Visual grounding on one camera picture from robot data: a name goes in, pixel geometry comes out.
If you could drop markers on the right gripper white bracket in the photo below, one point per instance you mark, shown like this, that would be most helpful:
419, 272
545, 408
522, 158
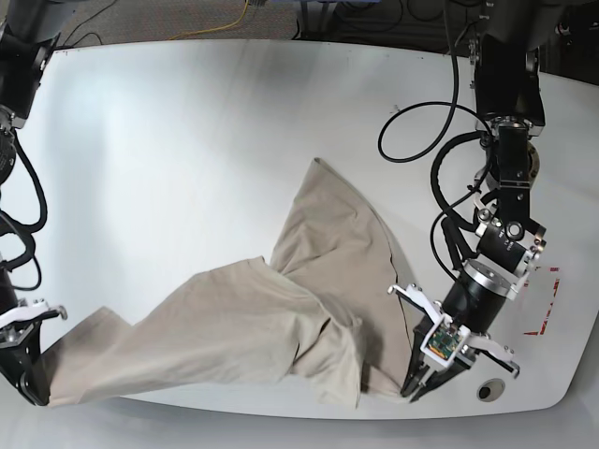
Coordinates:
20, 348

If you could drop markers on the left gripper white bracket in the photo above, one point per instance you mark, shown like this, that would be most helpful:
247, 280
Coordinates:
420, 365

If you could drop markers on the beige t-shirt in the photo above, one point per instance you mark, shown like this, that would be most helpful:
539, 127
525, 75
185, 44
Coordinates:
318, 309

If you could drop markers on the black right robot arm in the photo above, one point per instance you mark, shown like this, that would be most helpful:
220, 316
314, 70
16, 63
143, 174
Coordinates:
29, 36

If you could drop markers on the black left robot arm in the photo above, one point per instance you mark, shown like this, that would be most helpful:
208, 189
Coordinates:
493, 253

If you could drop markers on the red tape rectangle marking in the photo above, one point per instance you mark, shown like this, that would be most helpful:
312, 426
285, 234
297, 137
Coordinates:
537, 299

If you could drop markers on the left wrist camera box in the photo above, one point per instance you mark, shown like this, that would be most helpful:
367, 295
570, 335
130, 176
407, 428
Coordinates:
444, 341

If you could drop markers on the right table cable grommet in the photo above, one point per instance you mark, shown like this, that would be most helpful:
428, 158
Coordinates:
490, 390

